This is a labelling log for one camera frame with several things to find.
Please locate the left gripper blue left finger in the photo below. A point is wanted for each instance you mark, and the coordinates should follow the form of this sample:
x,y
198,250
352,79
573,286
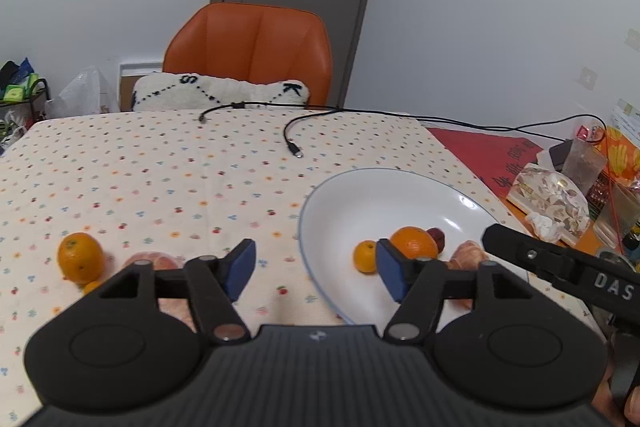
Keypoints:
x,y
214,284

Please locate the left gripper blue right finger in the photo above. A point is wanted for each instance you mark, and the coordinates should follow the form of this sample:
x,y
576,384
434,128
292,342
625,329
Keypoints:
x,y
418,286

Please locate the large orange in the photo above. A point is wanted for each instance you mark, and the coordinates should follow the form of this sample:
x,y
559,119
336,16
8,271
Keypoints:
x,y
81,258
414,243

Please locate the person right hand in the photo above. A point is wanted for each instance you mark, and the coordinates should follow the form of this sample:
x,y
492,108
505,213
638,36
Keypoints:
x,y
617,397

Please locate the red cherry fruit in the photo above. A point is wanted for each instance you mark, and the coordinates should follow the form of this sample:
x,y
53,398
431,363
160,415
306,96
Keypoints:
x,y
438,237

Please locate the peeled orange segment in plate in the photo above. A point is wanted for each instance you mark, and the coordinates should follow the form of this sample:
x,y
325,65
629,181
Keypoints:
x,y
468,256

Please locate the small kumquat in plate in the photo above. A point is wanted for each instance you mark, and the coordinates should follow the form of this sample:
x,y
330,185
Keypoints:
x,y
364,257

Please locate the crumpled white tissue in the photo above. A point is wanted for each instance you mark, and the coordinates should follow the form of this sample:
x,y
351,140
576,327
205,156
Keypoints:
x,y
545,228

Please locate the floral tissue pack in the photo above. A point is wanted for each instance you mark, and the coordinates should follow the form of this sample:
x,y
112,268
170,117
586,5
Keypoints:
x,y
552,195

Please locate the small mandarin orange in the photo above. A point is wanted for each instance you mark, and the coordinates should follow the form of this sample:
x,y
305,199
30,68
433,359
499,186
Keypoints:
x,y
91,287

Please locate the clear drinking glass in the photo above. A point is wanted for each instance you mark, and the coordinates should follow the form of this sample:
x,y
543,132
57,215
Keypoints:
x,y
583,165

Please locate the red paper mat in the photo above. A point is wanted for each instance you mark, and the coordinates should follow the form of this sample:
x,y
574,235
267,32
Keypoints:
x,y
495,159

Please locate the floral tablecloth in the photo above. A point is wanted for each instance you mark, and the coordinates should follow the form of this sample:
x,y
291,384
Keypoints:
x,y
173,183

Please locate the white fluffy cushion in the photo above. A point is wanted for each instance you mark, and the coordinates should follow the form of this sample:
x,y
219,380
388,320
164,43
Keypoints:
x,y
162,91

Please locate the translucent plastic bag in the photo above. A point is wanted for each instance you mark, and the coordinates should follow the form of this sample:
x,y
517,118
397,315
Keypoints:
x,y
89,93

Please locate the orange leather chair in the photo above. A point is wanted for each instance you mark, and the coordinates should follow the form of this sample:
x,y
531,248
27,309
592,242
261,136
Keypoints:
x,y
259,44

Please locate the black metal shelf rack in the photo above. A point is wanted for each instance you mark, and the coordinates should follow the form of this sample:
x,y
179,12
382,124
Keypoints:
x,y
26,100

